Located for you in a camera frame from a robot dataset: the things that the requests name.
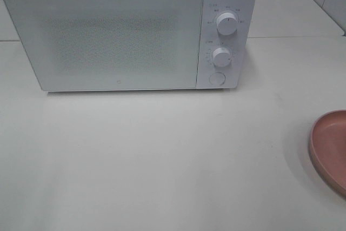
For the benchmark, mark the white microwave door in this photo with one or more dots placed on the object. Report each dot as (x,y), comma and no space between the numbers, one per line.
(81,45)

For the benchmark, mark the upper white round knob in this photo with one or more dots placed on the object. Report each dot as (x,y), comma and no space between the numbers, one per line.
(227,23)

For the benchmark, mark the lower white round knob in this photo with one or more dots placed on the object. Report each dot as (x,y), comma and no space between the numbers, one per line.
(221,57)

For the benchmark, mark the white round knob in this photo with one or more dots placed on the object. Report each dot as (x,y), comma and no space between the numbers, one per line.
(221,57)
(227,23)

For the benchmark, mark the white round door button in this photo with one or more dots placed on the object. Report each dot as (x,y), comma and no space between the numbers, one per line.
(217,79)

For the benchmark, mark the pink round plate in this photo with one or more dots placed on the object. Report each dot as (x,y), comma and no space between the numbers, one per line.
(327,149)

